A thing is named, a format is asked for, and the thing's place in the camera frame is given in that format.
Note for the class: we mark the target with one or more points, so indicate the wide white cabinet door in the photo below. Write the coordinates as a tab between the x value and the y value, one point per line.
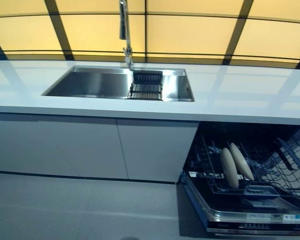
52	145

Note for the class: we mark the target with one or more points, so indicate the stainless steel kitchen sink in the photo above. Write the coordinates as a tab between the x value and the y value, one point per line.
90	82

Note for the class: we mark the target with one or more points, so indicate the black dishwasher door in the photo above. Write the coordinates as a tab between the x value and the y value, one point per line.
227	210

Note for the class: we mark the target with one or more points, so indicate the beige round ceramic plate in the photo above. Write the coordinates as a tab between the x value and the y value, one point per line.
243	162
228	167

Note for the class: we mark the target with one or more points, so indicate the chrome pull-down kitchen faucet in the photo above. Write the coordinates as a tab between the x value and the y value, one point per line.
125	30

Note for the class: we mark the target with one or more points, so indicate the black sink dish rack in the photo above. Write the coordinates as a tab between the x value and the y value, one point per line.
146	86

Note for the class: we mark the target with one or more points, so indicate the built-in dishwasher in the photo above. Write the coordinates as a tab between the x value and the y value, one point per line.
240	130

